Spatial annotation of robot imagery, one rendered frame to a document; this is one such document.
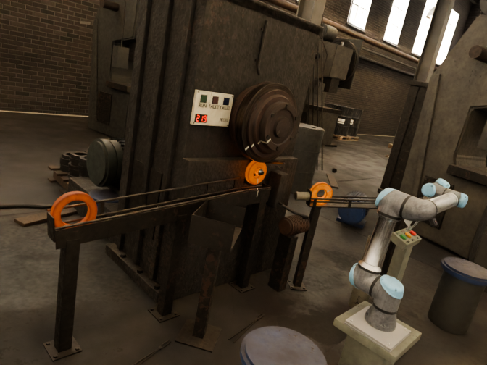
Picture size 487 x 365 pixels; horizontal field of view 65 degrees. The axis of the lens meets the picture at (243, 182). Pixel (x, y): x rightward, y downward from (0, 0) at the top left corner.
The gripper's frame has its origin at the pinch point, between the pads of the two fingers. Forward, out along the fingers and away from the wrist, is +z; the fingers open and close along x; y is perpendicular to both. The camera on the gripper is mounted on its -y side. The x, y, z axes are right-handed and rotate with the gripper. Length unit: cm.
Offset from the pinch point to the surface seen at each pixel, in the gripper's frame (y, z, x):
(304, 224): 48, 35, 25
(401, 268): -10.2, 24.6, -3.7
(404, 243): -4.0, 7.0, 4.6
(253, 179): 74, 16, 63
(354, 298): -2, 61, 3
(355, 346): -29, 40, 64
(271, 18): 118, -67, 61
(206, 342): 18, 76, 111
